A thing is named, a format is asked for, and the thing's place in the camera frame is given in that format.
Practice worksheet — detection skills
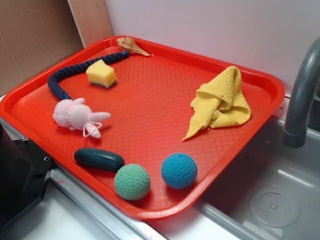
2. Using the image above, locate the brown seashell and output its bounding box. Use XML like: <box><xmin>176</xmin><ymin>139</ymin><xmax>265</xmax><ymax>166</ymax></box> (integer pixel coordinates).
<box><xmin>116</xmin><ymin>36</ymin><xmax>151</xmax><ymax>57</ymax></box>

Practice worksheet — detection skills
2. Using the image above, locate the red plastic tray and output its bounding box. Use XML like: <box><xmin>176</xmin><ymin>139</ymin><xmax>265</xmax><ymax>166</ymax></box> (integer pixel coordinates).
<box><xmin>0</xmin><ymin>37</ymin><xmax>285</xmax><ymax>220</ymax></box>

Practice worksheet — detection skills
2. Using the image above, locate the brown cardboard panel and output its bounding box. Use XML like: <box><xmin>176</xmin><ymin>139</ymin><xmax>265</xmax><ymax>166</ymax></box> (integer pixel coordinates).
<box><xmin>0</xmin><ymin>0</ymin><xmax>114</xmax><ymax>96</ymax></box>

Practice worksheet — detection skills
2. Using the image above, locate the dark green oval soap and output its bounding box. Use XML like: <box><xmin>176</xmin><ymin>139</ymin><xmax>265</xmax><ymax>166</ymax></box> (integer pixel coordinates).
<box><xmin>74</xmin><ymin>147</ymin><xmax>125</xmax><ymax>173</ymax></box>

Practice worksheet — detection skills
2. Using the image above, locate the grey toy sink basin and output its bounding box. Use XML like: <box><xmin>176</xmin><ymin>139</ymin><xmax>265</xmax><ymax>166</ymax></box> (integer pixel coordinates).
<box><xmin>149</xmin><ymin>94</ymin><xmax>320</xmax><ymax>240</ymax></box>

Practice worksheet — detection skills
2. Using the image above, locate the pink plush bunny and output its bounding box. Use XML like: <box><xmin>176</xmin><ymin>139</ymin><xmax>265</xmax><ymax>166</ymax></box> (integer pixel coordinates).
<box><xmin>53</xmin><ymin>97</ymin><xmax>111</xmax><ymax>139</ymax></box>

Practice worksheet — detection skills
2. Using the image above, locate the green foam ball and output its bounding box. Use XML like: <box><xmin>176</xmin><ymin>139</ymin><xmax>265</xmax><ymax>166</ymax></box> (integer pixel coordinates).
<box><xmin>114</xmin><ymin>164</ymin><xmax>151</xmax><ymax>201</ymax></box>

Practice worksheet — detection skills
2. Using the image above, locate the dark blue rope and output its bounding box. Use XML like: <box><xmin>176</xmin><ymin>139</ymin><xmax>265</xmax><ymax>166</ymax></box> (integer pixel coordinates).
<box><xmin>47</xmin><ymin>51</ymin><xmax>130</xmax><ymax>101</ymax></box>

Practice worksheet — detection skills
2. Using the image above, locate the yellow cloth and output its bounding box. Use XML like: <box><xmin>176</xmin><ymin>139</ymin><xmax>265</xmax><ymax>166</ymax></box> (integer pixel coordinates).
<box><xmin>182</xmin><ymin>66</ymin><xmax>252</xmax><ymax>141</ymax></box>

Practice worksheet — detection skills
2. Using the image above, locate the yellow sponge block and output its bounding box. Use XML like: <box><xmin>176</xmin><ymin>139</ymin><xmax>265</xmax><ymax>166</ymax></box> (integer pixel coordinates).
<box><xmin>85</xmin><ymin>59</ymin><xmax>117</xmax><ymax>89</ymax></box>

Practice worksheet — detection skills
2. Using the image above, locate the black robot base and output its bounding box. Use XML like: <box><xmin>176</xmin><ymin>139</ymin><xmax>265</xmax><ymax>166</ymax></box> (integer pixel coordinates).
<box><xmin>0</xmin><ymin>126</ymin><xmax>52</xmax><ymax>230</ymax></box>

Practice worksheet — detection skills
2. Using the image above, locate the grey toy faucet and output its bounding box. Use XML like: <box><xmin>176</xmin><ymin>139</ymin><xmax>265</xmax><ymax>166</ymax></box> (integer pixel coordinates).
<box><xmin>282</xmin><ymin>39</ymin><xmax>320</xmax><ymax>148</ymax></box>

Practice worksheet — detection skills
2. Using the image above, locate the blue foam ball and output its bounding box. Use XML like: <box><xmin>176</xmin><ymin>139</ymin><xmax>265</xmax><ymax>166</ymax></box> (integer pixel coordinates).
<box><xmin>161</xmin><ymin>153</ymin><xmax>198</xmax><ymax>190</ymax></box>

